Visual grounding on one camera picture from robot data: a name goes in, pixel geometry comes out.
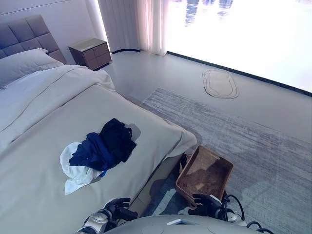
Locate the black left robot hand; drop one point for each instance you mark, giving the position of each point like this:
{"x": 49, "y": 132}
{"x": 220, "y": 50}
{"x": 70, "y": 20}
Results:
{"x": 119, "y": 212}

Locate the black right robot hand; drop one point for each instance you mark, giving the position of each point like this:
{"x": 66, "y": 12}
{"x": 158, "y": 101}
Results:
{"x": 207, "y": 206}

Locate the white garment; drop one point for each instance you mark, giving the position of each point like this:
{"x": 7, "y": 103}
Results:
{"x": 75, "y": 176}

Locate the dark blue garment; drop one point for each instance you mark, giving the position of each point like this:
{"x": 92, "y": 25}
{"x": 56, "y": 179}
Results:
{"x": 95, "y": 154}

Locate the black garment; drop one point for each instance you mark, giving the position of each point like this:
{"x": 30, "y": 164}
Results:
{"x": 118, "y": 140}

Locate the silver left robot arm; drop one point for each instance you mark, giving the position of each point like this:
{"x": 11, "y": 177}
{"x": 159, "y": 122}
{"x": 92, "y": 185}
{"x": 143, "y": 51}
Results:
{"x": 96, "y": 220}

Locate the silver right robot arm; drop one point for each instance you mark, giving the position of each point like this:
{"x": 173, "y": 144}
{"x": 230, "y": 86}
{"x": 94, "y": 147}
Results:
{"x": 231, "y": 215}

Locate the brown woven basket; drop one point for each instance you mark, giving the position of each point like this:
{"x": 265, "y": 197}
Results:
{"x": 207, "y": 170}

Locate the bed with beige bedspread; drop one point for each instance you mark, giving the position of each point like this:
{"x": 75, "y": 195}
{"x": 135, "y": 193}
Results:
{"x": 73, "y": 117}

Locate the grey robot torso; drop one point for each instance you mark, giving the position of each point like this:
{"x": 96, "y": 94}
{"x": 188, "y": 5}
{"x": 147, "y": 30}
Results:
{"x": 170, "y": 225}

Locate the large grey carpet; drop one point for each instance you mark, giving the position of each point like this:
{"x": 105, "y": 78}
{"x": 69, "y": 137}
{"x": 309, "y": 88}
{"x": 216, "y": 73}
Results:
{"x": 256, "y": 151}

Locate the small oval rug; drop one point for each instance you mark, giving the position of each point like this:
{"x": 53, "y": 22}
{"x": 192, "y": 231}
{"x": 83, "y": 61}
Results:
{"x": 220, "y": 84}

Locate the white folded duvet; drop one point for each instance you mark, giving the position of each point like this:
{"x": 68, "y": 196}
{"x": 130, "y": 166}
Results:
{"x": 36, "y": 92}

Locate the brown nightstand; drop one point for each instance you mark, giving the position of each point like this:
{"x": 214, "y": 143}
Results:
{"x": 93, "y": 53}

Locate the black curved floor strip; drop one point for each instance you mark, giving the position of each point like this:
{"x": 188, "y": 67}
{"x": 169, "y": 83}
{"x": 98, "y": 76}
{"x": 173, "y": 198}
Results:
{"x": 126, "y": 50}

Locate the bright floor-length window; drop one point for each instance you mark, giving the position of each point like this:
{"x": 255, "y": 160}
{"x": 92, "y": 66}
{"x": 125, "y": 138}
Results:
{"x": 243, "y": 36}

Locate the white pillow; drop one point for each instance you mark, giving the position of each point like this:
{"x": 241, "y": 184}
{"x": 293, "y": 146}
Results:
{"x": 22, "y": 64}

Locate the sheer white curtain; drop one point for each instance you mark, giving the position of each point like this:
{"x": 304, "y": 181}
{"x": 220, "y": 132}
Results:
{"x": 136, "y": 24}

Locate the grey padded headboard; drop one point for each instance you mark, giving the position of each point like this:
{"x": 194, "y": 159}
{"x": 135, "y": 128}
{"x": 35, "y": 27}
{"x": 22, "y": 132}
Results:
{"x": 26, "y": 34}

